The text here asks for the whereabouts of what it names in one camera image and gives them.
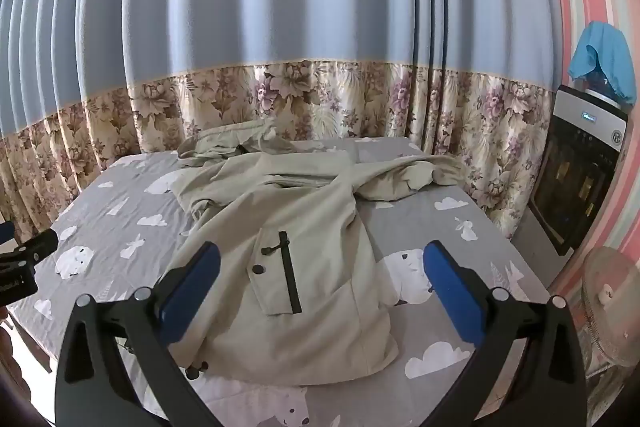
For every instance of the blue curtain with floral hem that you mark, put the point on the blue curtain with floral hem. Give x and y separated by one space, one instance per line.
275 7

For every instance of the black water dispenser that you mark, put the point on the black water dispenser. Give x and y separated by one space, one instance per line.
575 177

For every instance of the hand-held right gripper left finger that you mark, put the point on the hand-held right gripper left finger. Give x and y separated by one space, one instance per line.
192 282

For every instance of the standing fan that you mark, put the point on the standing fan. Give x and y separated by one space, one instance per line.
607 297

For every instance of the bed with grey printed sheet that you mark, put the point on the bed with grey printed sheet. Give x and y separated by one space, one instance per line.
100 207

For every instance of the blue cloth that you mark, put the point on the blue cloth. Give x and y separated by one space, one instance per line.
607 57

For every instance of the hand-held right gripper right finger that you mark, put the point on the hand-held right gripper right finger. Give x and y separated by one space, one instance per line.
452 287

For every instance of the beige jacket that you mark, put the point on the beige jacket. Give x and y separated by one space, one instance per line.
310 207

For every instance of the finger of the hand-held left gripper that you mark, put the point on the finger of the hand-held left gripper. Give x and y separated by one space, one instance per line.
35 244

